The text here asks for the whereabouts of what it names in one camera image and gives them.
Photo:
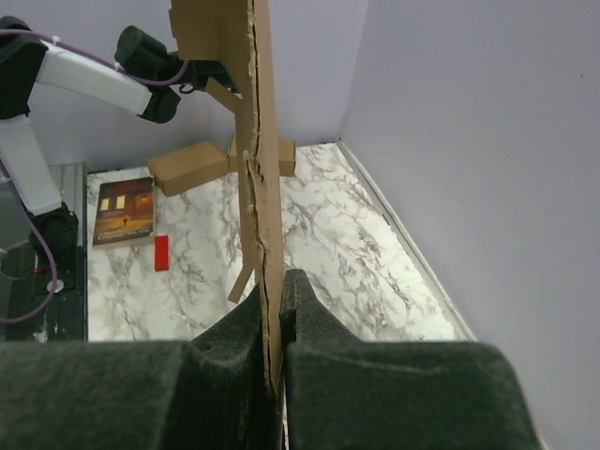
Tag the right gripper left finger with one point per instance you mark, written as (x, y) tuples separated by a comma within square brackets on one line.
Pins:
[(79, 395)]

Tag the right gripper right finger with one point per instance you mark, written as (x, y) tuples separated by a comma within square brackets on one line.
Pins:
[(345, 393)]

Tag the cardboard box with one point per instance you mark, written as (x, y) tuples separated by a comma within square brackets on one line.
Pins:
[(189, 167), (286, 157), (248, 140)]

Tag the red flat block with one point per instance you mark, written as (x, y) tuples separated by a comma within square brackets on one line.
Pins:
[(162, 253)]

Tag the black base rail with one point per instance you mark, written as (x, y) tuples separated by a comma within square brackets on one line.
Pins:
[(39, 303)]

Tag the aluminium frame profile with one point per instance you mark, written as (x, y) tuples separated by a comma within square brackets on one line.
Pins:
[(71, 180)]

